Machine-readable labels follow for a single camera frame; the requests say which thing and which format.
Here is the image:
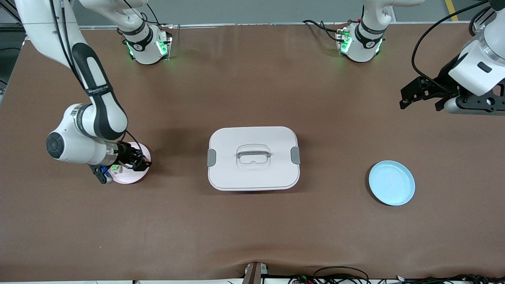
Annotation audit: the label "black right base cable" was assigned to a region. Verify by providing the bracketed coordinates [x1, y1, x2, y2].
[134, 2, 163, 27]

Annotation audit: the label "white lidded box grey latches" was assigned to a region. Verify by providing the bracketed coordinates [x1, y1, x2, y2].
[207, 126, 301, 192]

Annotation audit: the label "brown table cover mat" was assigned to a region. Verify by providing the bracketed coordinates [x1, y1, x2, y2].
[0, 23, 505, 282]

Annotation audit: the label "pink round plate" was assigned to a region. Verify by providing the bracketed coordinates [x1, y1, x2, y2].
[112, 142, 152, 185]

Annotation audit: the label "black base cable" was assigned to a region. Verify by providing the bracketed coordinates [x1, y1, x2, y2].
[134, 2, 163, 27]
[303, 20, 340, 42]

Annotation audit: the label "light blue round plate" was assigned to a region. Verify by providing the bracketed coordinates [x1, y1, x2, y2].
[368, 160, 416, 206]

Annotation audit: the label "black looped cable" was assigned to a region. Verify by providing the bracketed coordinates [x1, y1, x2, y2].
[313, 266, 370, 284]

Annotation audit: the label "black left base cable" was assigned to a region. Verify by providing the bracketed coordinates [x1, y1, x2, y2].
[303, 20, 340, 42]

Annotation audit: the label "aluminium table edge rail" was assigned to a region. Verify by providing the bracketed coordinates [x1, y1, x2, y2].
[79, 22, 476, 30]

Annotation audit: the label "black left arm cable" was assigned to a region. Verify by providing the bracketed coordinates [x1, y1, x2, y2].
[411, 0, 492, 95]

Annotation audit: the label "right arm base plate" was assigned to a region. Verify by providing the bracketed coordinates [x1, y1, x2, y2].
[125, 24, 173, 63]

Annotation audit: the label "grey metal clamp bracket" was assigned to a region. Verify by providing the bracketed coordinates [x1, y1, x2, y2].
[243, 261, 270, 284]

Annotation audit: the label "tangled cable bundle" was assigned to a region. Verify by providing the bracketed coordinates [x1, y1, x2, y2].
[288, 274, 505, 284]

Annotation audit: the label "aluminium corner frame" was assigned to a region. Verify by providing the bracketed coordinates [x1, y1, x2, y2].
[471, 16, 490, 32]

